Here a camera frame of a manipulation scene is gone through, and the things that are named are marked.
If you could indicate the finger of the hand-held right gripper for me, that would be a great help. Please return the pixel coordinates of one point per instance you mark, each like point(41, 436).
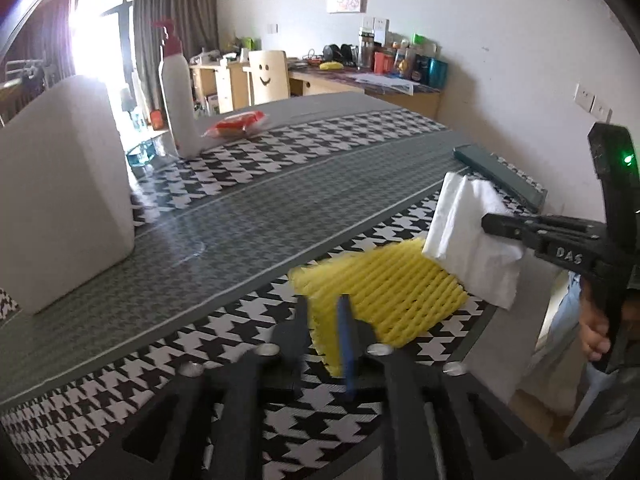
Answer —
point(505, 225)
point(565, 226)

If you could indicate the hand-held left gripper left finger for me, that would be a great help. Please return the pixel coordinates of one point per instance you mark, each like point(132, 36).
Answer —
point(295, 350)

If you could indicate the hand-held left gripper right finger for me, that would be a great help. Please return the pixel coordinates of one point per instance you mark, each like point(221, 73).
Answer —
point(347, 350)

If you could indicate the white tissue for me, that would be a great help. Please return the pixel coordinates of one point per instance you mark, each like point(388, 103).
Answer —
point(470, 240)

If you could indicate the yellow foam net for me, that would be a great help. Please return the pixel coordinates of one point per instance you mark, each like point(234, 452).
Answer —
point(400, 290)

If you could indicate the white foam box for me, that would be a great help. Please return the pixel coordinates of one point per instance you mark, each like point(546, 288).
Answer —
point(65, 185)

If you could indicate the person's right hand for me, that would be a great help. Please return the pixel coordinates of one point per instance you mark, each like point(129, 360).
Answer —
point(592, 332)

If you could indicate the person's light blue garment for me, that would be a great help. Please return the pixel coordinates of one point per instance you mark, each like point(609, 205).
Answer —
point(567, 310)

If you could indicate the teal container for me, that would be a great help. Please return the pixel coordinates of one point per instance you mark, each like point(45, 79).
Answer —
point(438, 72)

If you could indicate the houndstooth tablecloth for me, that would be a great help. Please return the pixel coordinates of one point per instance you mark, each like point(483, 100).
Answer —
point(250, 185)

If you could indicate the white paper sheet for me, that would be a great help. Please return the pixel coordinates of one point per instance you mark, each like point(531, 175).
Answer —
point(382, 82)

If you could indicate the person's grey garment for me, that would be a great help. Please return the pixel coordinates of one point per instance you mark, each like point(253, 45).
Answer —
point(610, 410)

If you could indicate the red carton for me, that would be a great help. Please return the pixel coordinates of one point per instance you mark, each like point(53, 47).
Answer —
point(383, 62)

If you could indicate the green cap bottle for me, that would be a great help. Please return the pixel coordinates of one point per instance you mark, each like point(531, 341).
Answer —
point(418, 39)

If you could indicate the wooden desk with dark cover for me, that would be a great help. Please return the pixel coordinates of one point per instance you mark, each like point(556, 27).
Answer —
point(330, 85)

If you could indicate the dark thermos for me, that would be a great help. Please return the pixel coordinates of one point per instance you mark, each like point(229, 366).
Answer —
point(366, 47)

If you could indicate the red snack packet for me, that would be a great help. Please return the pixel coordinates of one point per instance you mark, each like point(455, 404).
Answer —
point(235, 122)

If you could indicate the yellow desk item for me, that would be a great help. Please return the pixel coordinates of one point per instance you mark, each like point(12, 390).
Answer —
point(330, 66)

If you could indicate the teal glass dish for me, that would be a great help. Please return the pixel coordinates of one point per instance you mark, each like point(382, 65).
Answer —
point(140, 156)

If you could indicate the red box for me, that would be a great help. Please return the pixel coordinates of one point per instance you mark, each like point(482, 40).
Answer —
point(157, 120)

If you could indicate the white spray bottle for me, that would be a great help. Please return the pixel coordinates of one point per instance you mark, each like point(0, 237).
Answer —
point(177, 105)

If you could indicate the wooden chair with smiley face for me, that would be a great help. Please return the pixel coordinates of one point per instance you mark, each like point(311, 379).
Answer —
point(267, 75)

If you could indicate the green box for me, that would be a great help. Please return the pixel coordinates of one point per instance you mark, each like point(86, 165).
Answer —
point(247, 42)

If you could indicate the brown curtain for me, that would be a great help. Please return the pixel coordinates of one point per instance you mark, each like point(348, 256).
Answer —
point(57, 45)
point(175, 0)

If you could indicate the glass balcony door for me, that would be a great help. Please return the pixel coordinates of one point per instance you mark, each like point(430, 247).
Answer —
point(100, 35)

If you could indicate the grey metal bunk bed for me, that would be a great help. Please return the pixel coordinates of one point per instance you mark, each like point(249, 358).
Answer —
point(25, 67)

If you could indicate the white double wall socket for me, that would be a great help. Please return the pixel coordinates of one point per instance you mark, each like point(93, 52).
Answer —
point(592, 102)

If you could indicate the white wall switch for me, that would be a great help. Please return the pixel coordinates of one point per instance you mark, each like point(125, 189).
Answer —
point(271, 28)

